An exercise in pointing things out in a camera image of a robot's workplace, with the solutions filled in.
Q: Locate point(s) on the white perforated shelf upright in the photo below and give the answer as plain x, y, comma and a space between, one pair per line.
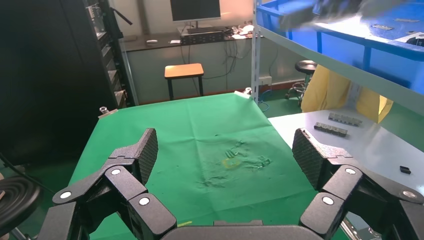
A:
255, 59

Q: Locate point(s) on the green cloth mat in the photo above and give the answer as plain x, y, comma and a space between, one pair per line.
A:
198, 126

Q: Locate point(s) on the stamped sheet metal bracket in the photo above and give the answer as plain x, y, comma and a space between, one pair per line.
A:
414, 39

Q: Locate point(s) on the white metal shelf board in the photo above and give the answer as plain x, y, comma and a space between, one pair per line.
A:
348, 71

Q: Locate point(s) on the black equipment cabinet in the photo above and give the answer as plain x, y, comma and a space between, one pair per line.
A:
49, 76

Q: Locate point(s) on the small grey metal connector strip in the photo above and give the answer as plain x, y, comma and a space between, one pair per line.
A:
344, 119
331, 129

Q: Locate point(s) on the orange top square stool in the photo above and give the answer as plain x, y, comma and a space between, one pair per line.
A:
184, 70

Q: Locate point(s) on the black ribbed round disc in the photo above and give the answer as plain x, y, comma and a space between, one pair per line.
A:
16, 202

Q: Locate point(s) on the small black plastic clip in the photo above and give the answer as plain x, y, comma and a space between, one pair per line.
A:
404, 170

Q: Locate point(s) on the black round swivel stool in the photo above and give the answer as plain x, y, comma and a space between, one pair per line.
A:
305, 67

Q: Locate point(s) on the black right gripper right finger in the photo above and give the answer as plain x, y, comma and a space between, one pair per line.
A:
348, 185

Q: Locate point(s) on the black computer monitor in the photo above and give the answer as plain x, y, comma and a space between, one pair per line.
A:
195, 10

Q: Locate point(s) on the blue plastic bin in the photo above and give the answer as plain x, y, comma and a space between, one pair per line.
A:
344, 54

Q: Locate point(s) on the grey office desk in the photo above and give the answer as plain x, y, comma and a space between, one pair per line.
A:
149, 46

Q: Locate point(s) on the black keyboard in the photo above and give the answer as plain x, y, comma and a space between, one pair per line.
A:
205, 34

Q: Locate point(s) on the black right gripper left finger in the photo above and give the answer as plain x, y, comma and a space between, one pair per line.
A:
99, 192

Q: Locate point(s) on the white wall socket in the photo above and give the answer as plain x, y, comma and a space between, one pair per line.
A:
265, 80

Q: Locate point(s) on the yellow plastic bag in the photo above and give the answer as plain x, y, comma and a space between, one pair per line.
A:
328, 92

